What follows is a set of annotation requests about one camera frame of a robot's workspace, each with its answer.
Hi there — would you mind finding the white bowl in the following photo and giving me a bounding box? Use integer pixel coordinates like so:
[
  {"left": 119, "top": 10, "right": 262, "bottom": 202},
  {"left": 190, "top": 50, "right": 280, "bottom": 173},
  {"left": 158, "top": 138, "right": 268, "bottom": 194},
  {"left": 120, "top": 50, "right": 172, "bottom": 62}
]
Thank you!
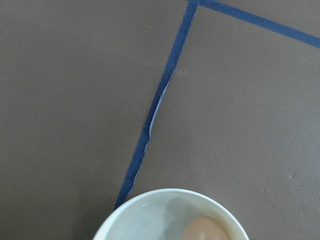
[{"left": 94, "top": 188, "right": 249, "bottom": 240}]

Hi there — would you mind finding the brown egg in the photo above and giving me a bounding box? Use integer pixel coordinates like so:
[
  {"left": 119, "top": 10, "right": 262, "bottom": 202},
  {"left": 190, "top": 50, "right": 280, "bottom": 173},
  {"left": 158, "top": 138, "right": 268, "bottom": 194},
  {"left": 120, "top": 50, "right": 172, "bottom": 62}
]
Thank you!
[{"left": 181, "top": 216, "right": 230, "bottom": 240}]

